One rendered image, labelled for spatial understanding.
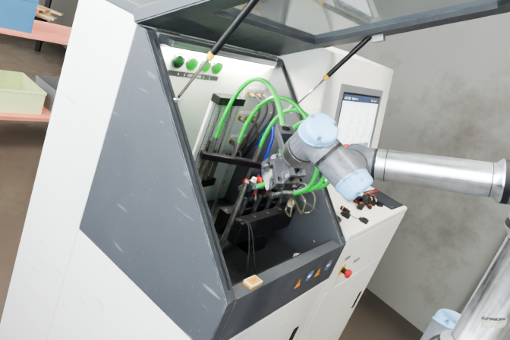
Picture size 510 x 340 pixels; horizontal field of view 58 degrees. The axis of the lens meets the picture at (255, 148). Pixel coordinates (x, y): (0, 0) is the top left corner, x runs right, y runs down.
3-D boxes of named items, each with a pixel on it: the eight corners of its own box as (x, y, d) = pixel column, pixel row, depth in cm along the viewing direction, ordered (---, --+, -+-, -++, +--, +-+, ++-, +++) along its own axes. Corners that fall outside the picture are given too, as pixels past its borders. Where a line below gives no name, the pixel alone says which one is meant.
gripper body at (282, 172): (268, 190, 116) (284, 174, 105) (265, 158, 119) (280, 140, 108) (296, 191, 118) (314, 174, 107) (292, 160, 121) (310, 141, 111)
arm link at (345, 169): (379, 173, 103) (347, 136, 104) (373, 184, 92) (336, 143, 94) (354, 194, 106) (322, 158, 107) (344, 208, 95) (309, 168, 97)
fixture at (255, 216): (226, 263, 148) (242, 223, 144) (205, 246, 153) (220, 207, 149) (281, 241, 176) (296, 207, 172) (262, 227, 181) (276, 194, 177)
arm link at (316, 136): (325, 152, 92) (297, 121, 93) (306, 171, 102) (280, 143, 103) (350, 132, 96) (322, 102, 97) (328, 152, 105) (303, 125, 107)
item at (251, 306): (215, 348, 118) (237, 299, 113) (203, 337, 120) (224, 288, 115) (324, 281, 169) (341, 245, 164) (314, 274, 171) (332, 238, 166)
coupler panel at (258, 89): (227, 156, 175) (256, 80, 166) (221, 152, 177) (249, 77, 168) (247, 155, 186) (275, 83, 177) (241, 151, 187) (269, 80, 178)
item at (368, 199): (364, 215, 192) (369, 203, 190) (343, 202, 197) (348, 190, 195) (382, 206, 210) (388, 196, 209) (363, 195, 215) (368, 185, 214)
